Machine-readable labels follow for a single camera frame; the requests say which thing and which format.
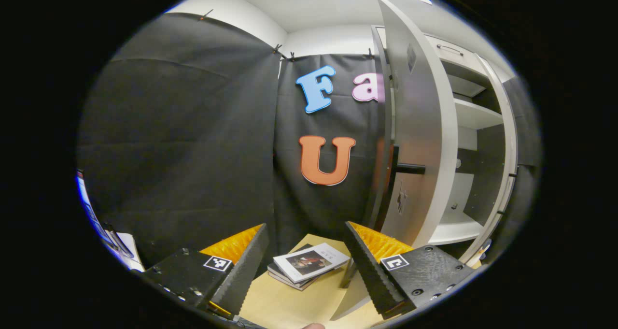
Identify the black backdrop cloth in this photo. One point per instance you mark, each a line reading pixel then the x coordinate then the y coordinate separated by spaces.
pixel 183 126

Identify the white cabinet drawer front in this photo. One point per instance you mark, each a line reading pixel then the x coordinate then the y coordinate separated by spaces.
pixel 463 63

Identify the white and grey cabinet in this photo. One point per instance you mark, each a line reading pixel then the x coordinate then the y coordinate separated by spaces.
pixel 483 174

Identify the white cabinet door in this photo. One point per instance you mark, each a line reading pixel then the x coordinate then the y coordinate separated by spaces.
pixel 507 126
pixel 420 102

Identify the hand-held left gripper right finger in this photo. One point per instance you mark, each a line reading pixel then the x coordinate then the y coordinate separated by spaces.
pixel 369 271

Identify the white picture book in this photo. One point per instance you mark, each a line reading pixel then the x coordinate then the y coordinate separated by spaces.
pixel 328 259

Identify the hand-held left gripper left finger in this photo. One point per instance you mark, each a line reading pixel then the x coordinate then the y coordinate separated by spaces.
pixel 244 271

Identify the dark book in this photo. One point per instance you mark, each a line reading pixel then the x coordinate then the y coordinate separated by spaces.
pixel 285 279

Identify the lit monitor screen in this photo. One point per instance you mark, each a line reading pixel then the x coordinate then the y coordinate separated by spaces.
pixel 94 213

